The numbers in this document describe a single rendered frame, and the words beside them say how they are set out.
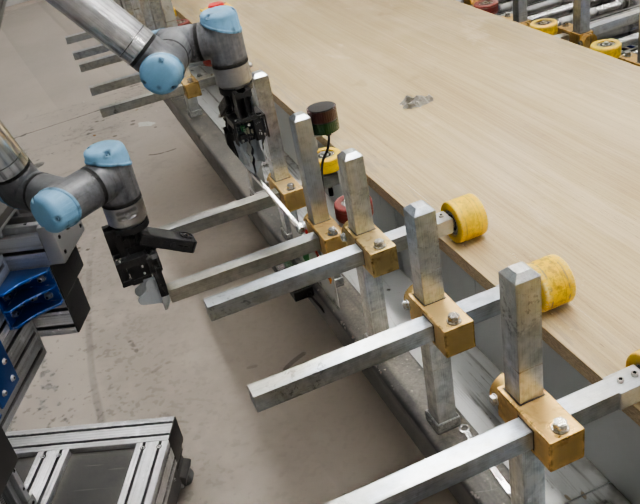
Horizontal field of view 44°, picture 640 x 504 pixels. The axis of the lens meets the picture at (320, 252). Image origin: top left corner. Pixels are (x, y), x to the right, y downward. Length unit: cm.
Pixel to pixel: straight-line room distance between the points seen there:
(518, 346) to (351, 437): 145
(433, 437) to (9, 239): 93
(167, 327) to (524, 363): 215
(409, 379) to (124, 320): 182
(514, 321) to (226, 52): 89
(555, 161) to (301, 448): 115
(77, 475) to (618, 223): 150
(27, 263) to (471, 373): 93
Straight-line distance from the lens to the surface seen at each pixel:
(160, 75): 149
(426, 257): 116
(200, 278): 159
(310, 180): 161
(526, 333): 97
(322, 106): 158
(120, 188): 144
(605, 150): 177
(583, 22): 257
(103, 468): 224
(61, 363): 304
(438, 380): 131
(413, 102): 205
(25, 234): 171
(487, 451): 100
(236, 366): 273
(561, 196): 160
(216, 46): 161
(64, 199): 138
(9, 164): 146
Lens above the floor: 170
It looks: 32 degrees down
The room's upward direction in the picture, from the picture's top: 11 degrees counter-clockwise
